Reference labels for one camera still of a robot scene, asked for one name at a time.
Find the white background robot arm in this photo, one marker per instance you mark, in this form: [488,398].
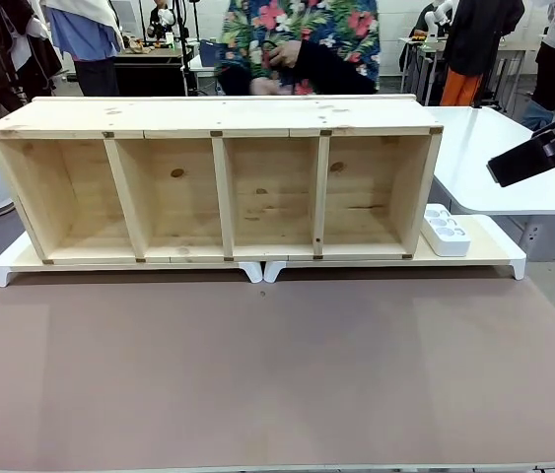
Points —
[437,17]

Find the four-compartment pine wood shelf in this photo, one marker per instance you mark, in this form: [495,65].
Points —
[257,115]

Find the person's right hand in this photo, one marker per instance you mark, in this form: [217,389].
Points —
[264,86]

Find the white three-socket power strip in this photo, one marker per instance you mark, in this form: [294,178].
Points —
[447,236]

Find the black tripod stand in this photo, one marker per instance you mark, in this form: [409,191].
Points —
[186,44]

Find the distant bystander in black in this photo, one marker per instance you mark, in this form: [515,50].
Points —
[159,20]

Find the dark background workbench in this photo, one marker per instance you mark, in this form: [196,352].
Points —
[149,74]

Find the bystander black top orange trousers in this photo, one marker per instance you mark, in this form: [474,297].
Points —
[474,44]

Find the white background desk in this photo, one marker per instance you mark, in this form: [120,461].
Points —
[427,54]

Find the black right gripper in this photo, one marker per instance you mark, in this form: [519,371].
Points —
[518,165]

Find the person's left forearm black sleeve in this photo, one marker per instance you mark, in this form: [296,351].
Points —
[336,69]

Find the bystander blue shirt white shawl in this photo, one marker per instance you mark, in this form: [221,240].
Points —
[90,44]

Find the person in floral shirt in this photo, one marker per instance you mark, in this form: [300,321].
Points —
[336,24]

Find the white wood-top desk riser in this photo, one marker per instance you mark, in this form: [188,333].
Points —
[484,246]
[6,270]

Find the white side table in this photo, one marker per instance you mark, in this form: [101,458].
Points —
[474,162]

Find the person's right forearm black sleeve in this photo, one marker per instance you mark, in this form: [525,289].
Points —
[235,79]

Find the person's left hand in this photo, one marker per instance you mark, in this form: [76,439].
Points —
[287,54]

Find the bystander black and white jacket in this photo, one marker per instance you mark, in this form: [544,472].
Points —
[30,49]

